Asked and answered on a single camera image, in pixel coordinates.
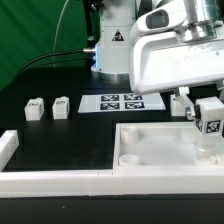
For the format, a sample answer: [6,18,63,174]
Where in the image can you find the white square table top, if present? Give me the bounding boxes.
[113,122,224,168]

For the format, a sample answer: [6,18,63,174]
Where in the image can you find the black thick cable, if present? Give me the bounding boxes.
[16,48,94,76]

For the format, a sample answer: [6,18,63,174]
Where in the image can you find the white U-shaped fence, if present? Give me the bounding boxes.
[0,130,224,198]

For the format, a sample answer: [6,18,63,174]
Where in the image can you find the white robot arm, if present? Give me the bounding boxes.
[87,0,224,121]

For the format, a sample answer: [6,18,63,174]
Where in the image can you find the white sheet with tags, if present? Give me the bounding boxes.
[78,93,166,113]

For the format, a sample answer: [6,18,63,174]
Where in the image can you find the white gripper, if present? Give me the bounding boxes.
[129,6,224,120]

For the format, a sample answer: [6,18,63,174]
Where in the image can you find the grey thin cable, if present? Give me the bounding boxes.
[52,0,71,68]

